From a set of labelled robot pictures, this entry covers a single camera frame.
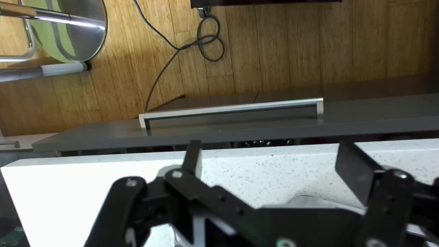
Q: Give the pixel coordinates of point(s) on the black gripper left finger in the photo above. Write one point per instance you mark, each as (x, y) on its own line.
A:
(202, 216)

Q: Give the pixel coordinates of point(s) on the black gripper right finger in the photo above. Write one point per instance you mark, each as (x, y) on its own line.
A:
(399, 209)

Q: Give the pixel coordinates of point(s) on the dark grey kitchen drawer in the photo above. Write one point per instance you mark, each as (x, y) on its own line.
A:
(380, 119)

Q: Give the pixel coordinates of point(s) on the steel drawer handle bar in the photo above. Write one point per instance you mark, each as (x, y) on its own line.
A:
(318, 104)

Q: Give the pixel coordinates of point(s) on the chrome bar stool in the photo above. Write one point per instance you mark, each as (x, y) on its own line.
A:
(62, 36)

